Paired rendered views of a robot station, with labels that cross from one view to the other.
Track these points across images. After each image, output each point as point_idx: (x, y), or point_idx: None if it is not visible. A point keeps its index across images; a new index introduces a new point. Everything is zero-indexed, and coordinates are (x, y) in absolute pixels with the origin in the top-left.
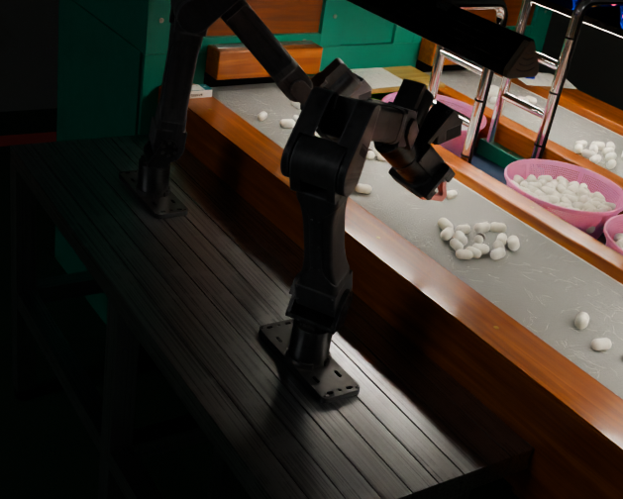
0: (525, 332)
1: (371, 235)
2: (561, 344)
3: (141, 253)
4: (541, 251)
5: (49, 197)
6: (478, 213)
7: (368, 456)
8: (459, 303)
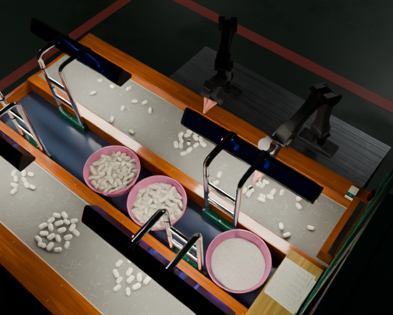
0: (167, 92)
1: (224, 117)
2: (156, 100)
3: (294, 108)
4: (165, 149)
5: (345, 122)
6: (192, 165)
7: (198, 66)
8: (188, 95)
